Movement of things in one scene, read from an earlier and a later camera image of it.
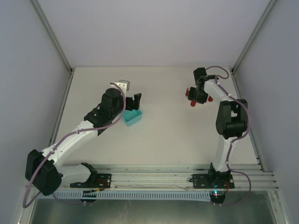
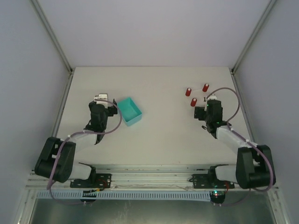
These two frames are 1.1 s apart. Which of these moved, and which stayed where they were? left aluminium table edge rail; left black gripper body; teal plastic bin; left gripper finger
Moved: left black gripper body; left gripper finger
Stayed: teal plastic bin; left aluminium table edge rail
